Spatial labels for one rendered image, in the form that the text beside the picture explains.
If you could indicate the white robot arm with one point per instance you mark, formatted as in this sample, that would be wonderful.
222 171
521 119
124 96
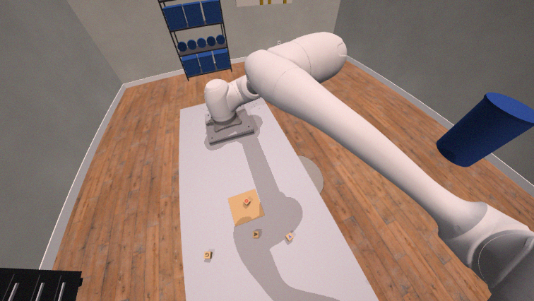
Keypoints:
496 247

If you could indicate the tan flat mat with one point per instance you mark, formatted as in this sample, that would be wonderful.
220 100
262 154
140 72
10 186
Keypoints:
242 213

